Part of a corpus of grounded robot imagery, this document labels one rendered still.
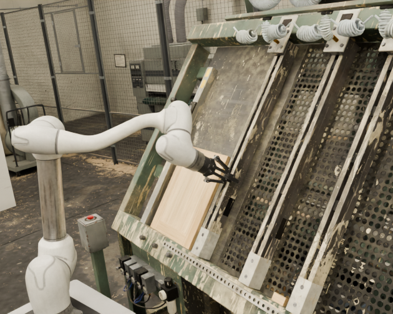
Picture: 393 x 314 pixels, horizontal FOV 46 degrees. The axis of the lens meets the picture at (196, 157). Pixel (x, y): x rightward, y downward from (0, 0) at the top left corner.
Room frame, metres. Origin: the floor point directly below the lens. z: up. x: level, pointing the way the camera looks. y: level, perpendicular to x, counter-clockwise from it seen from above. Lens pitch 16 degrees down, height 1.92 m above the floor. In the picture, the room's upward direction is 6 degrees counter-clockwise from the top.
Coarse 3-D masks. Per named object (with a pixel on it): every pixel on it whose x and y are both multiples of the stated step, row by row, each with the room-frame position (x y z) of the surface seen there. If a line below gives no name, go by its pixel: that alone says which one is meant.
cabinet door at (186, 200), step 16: (224, 160) 2.15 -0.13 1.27; (176, 176) 2.37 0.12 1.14; (192, 176) 2.27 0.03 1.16; (208, 176) 2.18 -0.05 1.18; (176, 192) 2.30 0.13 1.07; (192, 192) 2.20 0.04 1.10; (208, 192) 2.11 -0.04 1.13; (160, 208) 2.32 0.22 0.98; (176, 208) 2.23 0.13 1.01; (192, 208) 2.14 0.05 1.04; (208, 208) 2.07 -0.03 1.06; (160, 224) 2.25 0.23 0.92; (176, 224) 2.16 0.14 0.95; (192, 224) 2.07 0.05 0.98; (176, 240) 2.09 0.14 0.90; (192, 240) 2.01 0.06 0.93
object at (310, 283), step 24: (384, 24) 1.63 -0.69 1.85; (384, 48) 1.71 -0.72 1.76; (384, 72) 1.69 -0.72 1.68; (384, 96) 1.63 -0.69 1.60; (384, 120) 1.61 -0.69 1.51; (360, 144) 1.60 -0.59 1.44; (360, 168) 1.54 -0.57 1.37; (336, 192) 1.53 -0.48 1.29; (360, 192) 1.54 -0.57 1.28; (336, 216) 1.48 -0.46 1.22; (336, 240) 1.46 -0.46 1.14; (312, 264) 1.45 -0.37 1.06; (312, 288) 1.39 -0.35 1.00; (312, 312) 1.39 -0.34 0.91
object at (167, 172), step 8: (216, 72) 2.64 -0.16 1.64; (208, 80) 2.60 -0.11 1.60; (200, 88) 2.60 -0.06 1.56; (208, 88) 2.60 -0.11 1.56; (200, 96) 2.57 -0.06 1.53; (200, 104) 2.57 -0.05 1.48; (192, 120) 2.53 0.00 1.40; (168, 168) 2.43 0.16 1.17; (160, 176) 2.44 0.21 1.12; (168, 176) 2.42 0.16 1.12; (160, 184) 2.40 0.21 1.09; (160, 192) 2.39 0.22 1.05; (152, 200) 2.38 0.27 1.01; (160, 200) 2.39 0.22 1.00; (152, 208) 2.35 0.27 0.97; (144, 216) 2.36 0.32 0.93; (152, 216) 2.35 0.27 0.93
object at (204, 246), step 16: (272, 16) 2.12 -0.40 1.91; (288, 16) 2.24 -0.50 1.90; (288, 32) 2.17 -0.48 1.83; (272, 48) 2.20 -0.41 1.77; (288, 48) 2.19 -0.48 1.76; (272, 64) 2.20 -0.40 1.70; (288, 64) 2.18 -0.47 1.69; (272, 80) 2.13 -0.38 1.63; (272, 96) 2.12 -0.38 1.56; (256, 112) 2.09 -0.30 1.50; (256, 128) 2.06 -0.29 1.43; (240, 144) 2.06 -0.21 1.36; (256, 144) 2.06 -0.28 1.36; (240, 160) 2.00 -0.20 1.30; (240, 176) 2.00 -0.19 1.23; (224, 192) 1.96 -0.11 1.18; (224, 208) 1.94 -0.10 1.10; (208, 224) 1.93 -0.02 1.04; (224, 224) 1.93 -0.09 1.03; (208, 240) 1.88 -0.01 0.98; (208, 256) 1.88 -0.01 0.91
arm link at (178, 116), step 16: (160, 112) 1.90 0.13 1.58; (176, 112) 1.88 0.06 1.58; (112, 128) 1.83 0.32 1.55; (128, 128) 1.84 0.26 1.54; (160, 128) 1.88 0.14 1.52; (176, 128) 1.83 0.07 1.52; (64, 144) 1.75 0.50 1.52; (80, 144) 1.76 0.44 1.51; (96, 144) 1.77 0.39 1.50; (112, 144) 1.82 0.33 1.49
